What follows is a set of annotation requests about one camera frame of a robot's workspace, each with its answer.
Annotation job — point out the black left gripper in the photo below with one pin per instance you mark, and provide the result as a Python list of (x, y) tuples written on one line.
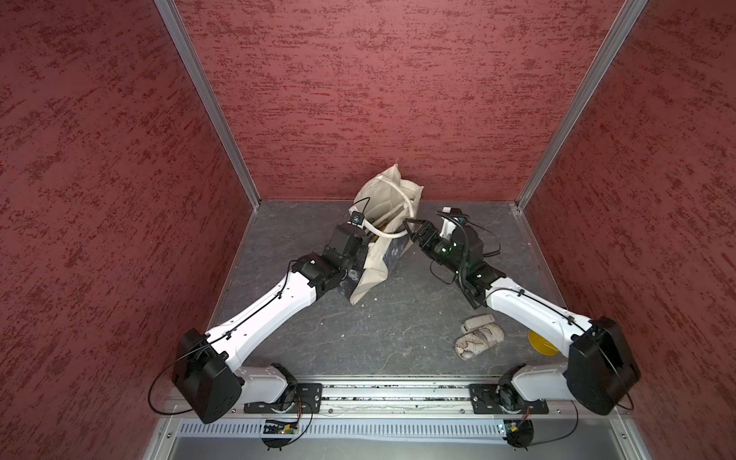
[(359, 251)]

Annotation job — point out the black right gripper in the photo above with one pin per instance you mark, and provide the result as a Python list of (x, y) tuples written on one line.
[(422, 233)]

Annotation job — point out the beige canvas tote bag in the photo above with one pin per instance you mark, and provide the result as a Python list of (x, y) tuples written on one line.
[(387, 201)]

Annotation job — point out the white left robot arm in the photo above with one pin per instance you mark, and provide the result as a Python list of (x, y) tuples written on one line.
[(207, 372)]

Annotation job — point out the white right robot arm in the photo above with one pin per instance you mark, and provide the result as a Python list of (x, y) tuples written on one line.
[(599, 369)]

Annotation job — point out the crumpled white cloth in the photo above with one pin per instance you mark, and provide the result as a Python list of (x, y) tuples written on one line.
[(480, 334)]

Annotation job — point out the yellow pen cup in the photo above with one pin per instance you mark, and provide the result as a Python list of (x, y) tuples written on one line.
[(541, 345)]

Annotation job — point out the right circuit board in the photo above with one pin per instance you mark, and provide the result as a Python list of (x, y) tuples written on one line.
[(519, 434)]

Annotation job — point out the circuit board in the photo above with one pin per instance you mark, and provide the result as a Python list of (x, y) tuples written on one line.
[(275, 428), (519, 434)]

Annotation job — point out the left circuit board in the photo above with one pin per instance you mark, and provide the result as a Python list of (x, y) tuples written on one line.
[(275, 428)]

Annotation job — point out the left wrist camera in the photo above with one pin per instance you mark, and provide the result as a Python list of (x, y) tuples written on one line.
[(357, 219)]

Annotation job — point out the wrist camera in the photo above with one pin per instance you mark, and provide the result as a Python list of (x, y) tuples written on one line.
[(455, 214), (357, 219)]

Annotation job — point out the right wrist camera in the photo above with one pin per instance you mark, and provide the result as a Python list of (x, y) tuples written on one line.
[(455, 214)]

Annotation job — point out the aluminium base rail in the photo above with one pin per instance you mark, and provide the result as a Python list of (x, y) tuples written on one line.
[(402, 409)]

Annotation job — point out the left aluminium corner post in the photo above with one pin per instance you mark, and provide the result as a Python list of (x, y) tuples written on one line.
[(186, 50)]

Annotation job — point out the aluminium corner post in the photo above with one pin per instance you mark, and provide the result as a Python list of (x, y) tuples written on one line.
[(621, 27), (186, 50)]

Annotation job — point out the right aluminium corner post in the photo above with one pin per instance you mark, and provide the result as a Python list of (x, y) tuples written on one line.
[(621, 27)]

